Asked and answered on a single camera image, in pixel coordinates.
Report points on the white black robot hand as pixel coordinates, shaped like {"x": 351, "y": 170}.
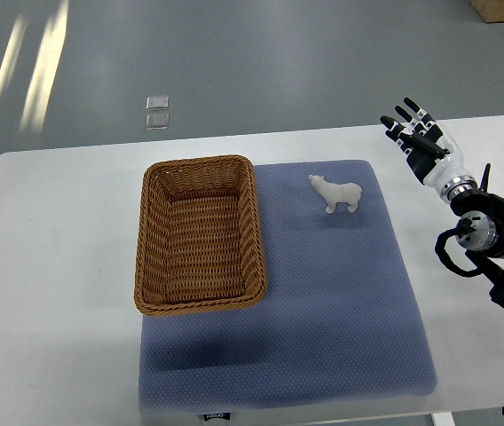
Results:
{"x": 431, "y": 152}

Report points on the white bear figurine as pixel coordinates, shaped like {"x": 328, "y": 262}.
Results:
{"x": 333, "y": 194}

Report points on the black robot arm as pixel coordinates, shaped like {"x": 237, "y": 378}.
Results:
{"x": 480, "y": 231}

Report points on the brown wicker basket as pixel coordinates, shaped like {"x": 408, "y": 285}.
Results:
{"x": 200, "y": 244}

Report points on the blue grey cushion mat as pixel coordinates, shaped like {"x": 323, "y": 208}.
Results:
{"x": 339, "y": 319}

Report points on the lower clear floor plate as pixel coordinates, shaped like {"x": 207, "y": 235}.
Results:
{"x": 157, "y": 121}

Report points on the clear floor plate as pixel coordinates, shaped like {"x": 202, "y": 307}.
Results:
{"x": 157, "y": 102}
{"x": 157, "y": 121}

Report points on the upper clear floor plate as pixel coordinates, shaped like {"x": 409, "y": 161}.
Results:
{"x": 157, "y": 102}

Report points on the black mat label tag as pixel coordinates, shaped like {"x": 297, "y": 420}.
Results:
{"x": 217, "y": 416}

